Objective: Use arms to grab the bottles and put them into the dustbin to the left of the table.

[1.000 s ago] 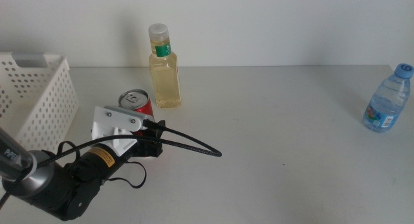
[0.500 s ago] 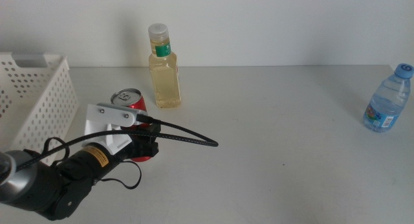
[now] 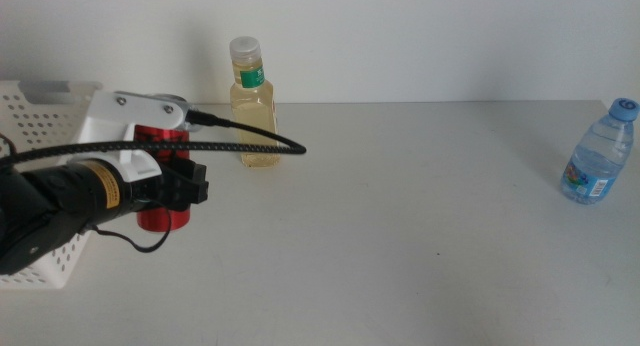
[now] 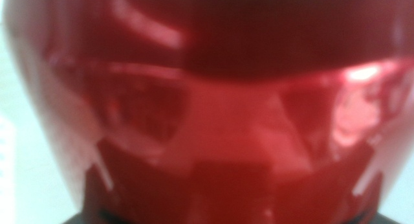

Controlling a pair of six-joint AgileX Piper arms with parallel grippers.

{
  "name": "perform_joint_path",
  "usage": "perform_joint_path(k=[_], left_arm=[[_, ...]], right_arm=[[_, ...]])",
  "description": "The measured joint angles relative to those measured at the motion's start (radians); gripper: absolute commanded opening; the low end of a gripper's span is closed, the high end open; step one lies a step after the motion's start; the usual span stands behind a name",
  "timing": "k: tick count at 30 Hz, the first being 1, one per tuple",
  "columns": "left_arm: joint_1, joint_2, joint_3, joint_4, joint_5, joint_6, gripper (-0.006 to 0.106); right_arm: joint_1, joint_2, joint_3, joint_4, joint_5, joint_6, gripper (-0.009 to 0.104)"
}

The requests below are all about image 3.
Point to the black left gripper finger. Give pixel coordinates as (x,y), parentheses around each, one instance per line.
(190,186)

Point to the red cola can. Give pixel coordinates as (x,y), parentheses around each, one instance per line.
(162,221)

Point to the yellow liquid bottle green label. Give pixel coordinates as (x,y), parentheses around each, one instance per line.
(255,98)

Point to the clear water bottle blue cap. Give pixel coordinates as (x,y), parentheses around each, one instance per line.
(597,156)

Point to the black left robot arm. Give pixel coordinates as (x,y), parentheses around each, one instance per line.
(60,196)

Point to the white perforated plastic basket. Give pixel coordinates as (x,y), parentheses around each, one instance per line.
(35,121)

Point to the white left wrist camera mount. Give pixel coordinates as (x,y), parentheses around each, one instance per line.
(110,121)

